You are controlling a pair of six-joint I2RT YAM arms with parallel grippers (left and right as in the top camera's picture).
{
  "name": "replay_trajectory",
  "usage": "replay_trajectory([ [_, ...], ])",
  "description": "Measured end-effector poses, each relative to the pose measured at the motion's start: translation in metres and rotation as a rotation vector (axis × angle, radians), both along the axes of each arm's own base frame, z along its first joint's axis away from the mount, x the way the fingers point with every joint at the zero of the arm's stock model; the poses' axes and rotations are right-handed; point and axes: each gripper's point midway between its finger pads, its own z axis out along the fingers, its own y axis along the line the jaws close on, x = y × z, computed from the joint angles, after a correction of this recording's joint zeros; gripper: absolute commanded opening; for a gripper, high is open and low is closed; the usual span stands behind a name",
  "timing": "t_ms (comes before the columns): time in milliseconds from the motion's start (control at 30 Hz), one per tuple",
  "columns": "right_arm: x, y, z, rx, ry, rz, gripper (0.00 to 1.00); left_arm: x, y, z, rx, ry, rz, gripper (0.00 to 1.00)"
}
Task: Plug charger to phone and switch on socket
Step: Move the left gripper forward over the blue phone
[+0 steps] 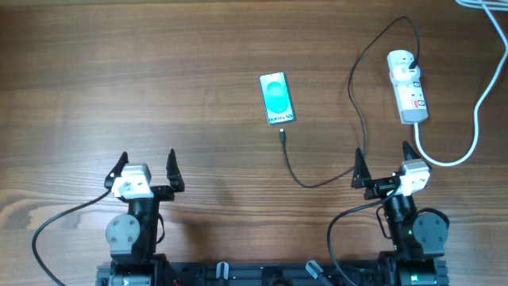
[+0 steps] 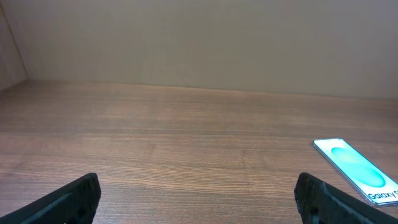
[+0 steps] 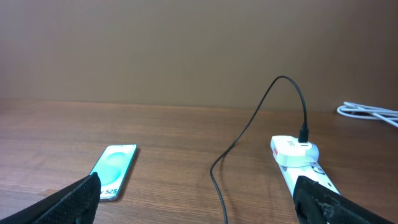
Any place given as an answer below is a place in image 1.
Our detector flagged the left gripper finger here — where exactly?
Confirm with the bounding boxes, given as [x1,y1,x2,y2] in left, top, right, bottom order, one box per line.
[104,152,129,189]
[166,149,185,192]

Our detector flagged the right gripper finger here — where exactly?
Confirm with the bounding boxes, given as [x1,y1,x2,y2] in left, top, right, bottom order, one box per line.
[351,148,371,188]
[402,141,420,160]

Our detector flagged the black USB-C charging cable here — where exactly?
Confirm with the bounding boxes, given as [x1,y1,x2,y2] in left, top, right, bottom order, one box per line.
[279,15,421,189]

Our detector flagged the blue Galaxy S25 smartphone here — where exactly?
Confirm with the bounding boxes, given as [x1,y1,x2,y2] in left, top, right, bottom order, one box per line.
[259,72,295,125]

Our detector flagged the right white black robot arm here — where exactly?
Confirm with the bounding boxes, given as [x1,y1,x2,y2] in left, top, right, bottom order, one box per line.
[343,141,450,286]

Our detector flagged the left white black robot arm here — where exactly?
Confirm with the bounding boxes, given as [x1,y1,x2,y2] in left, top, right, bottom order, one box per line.
[95,150,185,286]

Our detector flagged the white USB charger plug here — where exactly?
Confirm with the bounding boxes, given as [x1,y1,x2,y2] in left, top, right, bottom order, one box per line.
[390,64,420,85]

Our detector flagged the white power strip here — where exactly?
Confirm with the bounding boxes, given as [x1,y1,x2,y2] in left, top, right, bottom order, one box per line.
[387,50,429,125]

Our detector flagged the white power strip cord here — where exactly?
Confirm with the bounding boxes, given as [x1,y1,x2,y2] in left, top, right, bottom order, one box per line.
[414,0,508,168]

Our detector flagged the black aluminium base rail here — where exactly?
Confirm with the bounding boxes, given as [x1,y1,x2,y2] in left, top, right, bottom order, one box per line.
[95,260,450,286]

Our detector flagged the white cables at corner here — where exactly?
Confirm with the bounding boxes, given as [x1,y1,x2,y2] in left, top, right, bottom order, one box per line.
[454,0,508,12]

